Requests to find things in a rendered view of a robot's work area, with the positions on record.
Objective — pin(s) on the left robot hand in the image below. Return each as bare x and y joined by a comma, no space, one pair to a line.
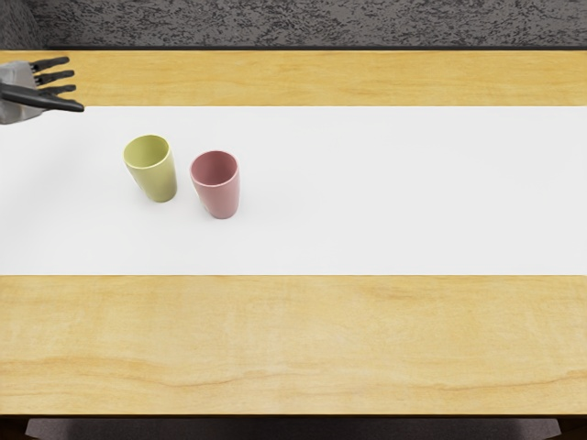
18,94

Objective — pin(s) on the yellow-green cup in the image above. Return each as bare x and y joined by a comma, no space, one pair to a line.
153,176

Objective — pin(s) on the pink cup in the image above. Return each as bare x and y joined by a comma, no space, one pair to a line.
218,192

